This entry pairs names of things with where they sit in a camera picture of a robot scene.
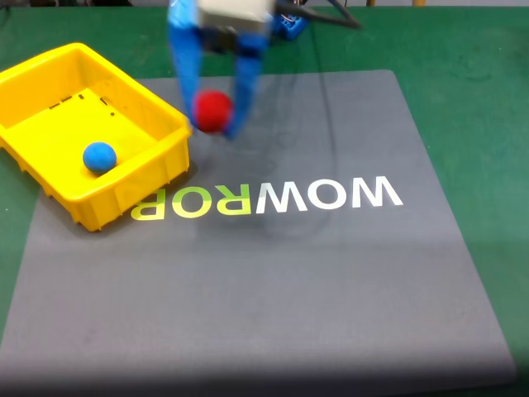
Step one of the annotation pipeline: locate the red foam ball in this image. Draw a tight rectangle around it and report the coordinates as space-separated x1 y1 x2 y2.
193 88 234 134

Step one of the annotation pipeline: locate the blue foam ball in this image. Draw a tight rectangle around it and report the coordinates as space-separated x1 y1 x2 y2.
82 141 118 174

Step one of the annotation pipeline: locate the yellow plastic bin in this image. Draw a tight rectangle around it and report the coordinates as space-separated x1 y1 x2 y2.
0 41 194 232

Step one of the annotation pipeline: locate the grey mat with WOWROBO print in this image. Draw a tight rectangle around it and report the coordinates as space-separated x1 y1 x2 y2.
0 69 518 385

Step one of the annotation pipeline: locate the grey camera box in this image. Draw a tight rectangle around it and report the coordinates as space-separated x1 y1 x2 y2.
197 0 274 32

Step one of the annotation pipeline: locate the black cable bundle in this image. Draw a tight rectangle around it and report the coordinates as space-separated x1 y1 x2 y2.
288 0 365 31

